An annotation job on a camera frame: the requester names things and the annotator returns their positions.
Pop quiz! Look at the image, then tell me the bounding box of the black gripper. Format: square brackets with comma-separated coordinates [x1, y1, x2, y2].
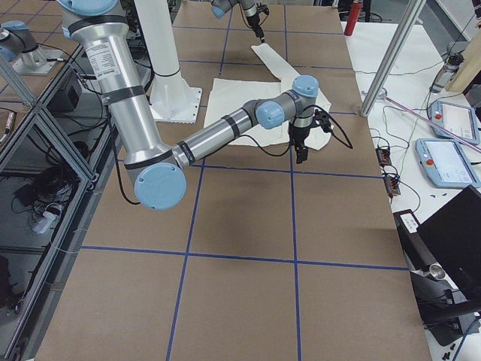
[246, 3, 269, 43]
[289, 108, 332, 164]

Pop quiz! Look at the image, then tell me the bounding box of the cream long-sleeve cat shirt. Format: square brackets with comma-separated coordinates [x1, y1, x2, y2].
[204, 43, 331, 150]

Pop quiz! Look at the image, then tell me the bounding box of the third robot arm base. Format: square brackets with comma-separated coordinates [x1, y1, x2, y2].
[1, 20, 54, 76]

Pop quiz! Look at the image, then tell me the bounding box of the red water bottle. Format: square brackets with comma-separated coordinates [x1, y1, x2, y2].
[344, 0, 362, 36]

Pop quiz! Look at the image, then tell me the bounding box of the near blue teach pendant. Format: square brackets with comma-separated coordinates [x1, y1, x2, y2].
[415, 138, 480, 189]

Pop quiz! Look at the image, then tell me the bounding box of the blue teach pendant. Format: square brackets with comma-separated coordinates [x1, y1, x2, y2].
[429, 100, 480, 145]
[415, 138, 480, 189]

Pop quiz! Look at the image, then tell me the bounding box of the far blue teach pendant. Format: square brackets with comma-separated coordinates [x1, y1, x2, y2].
[429, 100, 480, 145]

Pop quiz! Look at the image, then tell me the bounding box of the metal reacher grabber stick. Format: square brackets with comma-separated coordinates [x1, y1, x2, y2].
[379, 93, 481, 154]

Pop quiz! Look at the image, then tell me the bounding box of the grey drinking bottle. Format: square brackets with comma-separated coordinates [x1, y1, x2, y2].
[430, 41, 468, 94]

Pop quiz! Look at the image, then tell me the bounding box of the aluminium frame post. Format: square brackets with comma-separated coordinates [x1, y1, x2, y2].
[360, 0, 426, 117]

